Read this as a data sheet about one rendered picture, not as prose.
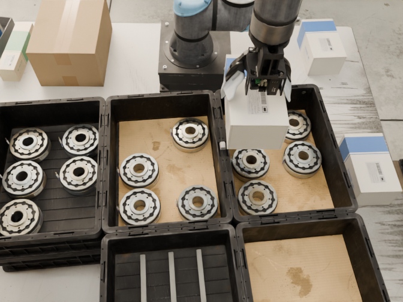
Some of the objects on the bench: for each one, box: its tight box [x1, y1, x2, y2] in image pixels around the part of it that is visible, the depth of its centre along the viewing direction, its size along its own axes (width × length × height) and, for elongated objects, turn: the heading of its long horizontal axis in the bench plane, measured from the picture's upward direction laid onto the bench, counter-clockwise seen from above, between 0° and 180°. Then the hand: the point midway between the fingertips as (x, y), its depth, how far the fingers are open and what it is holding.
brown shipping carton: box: [26, 0, 113, 87], centre depth 143 cm, size 30×22×16 cm
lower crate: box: [0, 250, 101, 272], centre depth 113 cm, size 40×30×12 cm
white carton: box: [296, 19, 347, 76], centre depth 150 cm, size 20×12×9 cm, turn 4°
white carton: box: [338, 133, 402, 206], centre depth 122 cm, size 20×12×9 cm, turn 2°
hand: (254, 95), depth 89 cm, fingers closed on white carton, 13 cm apart
